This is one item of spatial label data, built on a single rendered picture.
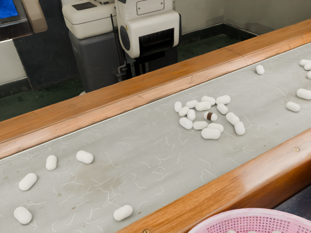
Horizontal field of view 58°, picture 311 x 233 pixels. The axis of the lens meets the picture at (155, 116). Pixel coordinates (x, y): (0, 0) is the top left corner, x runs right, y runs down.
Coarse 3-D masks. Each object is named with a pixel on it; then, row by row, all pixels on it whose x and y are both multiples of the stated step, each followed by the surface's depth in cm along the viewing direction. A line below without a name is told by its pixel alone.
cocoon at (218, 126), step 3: (210, 123) 59; (213, 123) 59; (216, 123) 59; (207, 126) 59; (210, 126) 58; (213, 126) 58; (216, 126) 58; (219, 126) 58; (222, 126) 58; (219, 129) 58; (222, 129) 58
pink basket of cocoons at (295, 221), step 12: (216, 216) 40; (228, 216) 40; (240, 216) 40; (252, 216) 40; (264, 216) 40; (276, 216) 39; (288, 216) 39; (204, 228) 39; (216, 228) 40; (228, 228) 41; (240, 228) 41; (252, 228) 41; (264, 228) 40; (276, 228) 40; (288, 228) 39; (300, 228) 38
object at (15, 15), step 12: (0, 0) 26; (12, 0) 26; (24, 0) 26; (36, 0) 26; (0, 12) 26; (12, 12) 26; (24, 12) 26; (36, 12) 26; (0, 24) 25; (12, 24) 26; (24, 24) 26; (36, 24) 27; (0, 36) 26; (12, 36) 26; (24, 36) 27
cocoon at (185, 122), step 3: (183, 117) 61; (180, 120) 61; (183, 120) 61; (186, 120) 60; (189, 120) 60; (180, 123) 61; (183, 123) 60; (186, 123) 60; (189, 123) 60; (192, 123) 60; (183, 126) 61; (186, 126) 60; (189, 126) 60; (192, 126) 60
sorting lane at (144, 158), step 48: (192, 96) 72; (240, 96) 70; (288, 96) 68; (48, 144) 61; (96, 144) 60; (144, 144) 58; (192, 144) 57; (240, 144) 56; (0, 192) 51; (48, 192) 50; (96, 192) 49; (144, 192) 48
